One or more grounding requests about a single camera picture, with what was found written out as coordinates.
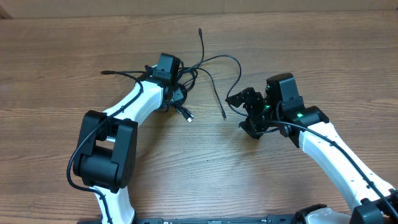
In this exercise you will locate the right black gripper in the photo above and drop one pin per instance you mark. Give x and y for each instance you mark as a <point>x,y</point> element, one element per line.
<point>254,98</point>

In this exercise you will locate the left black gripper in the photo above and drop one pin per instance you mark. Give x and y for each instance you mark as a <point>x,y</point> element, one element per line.
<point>178,92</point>

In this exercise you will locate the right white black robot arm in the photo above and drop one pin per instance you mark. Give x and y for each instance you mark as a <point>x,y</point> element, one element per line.
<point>370,198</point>

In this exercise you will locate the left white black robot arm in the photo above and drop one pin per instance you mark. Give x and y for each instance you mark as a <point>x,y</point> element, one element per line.
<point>104,159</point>

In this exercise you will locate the cardboard backdrop panel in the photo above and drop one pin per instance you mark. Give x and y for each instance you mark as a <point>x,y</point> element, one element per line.
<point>30,9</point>

